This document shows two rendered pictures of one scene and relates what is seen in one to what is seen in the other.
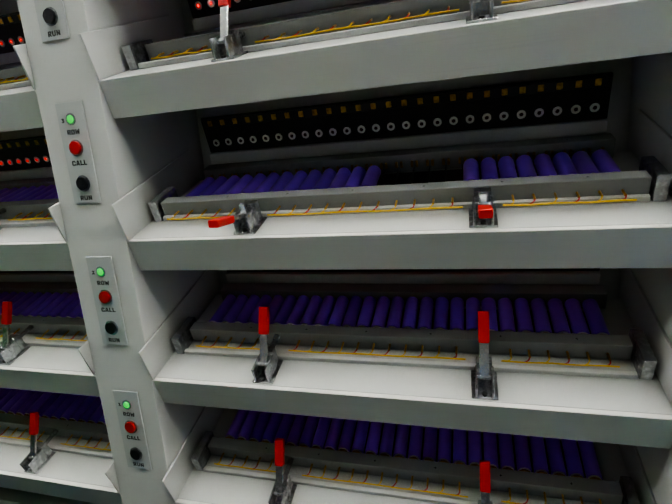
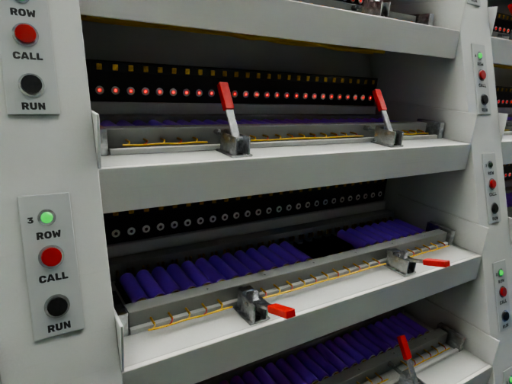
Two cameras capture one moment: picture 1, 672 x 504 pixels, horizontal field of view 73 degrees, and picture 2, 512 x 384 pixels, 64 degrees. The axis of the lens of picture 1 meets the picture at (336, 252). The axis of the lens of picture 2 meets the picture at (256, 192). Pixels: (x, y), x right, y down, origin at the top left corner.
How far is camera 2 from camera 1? 0.50 m
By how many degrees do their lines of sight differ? 49
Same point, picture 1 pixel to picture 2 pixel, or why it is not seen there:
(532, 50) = (417, 165)
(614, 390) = (459, 363)
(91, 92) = (85, 182)
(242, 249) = (260, 338)
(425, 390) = not seen: outside the picture
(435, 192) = (365, 255)
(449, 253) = (396, 297)
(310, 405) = not seen: outside the picture
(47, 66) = (9, 145)
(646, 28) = (452, 158)
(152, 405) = not seen: outside the picture
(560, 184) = (417, 241)
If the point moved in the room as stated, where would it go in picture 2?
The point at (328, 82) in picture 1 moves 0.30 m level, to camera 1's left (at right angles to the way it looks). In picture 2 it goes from (320, 179) to (106, 203)
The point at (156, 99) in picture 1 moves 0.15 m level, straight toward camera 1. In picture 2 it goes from (168, 191) to (309, 175)
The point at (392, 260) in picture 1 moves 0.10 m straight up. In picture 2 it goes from (366, 312) to (359, 241)
